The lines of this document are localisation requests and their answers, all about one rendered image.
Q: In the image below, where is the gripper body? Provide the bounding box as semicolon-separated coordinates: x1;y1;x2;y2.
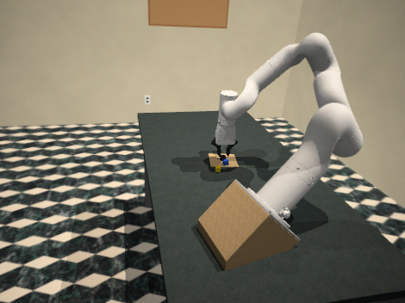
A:
215;123;236;145

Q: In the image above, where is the tan flat mat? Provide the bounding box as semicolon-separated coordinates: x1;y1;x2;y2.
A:
209;154;239;168

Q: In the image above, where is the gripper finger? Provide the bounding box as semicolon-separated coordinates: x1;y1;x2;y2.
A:
211;138;221;157
226;140;238;157

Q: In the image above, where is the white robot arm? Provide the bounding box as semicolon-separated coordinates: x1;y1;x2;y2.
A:
218;33;363;229

